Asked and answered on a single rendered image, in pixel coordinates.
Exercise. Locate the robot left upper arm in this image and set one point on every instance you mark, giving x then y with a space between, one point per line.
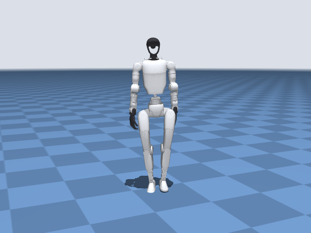
172 76

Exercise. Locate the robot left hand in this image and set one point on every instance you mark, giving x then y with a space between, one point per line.
175 110

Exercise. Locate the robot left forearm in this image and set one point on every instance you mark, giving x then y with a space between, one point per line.
174 99

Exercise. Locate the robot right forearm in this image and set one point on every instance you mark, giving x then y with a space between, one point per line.
133 100

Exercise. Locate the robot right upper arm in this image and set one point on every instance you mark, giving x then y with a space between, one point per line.
135 77

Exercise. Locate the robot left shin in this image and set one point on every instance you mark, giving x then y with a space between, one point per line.
165 160

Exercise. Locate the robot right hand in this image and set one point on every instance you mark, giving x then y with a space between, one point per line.
132 119

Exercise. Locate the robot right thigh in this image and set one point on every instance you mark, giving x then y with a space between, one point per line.
144 130

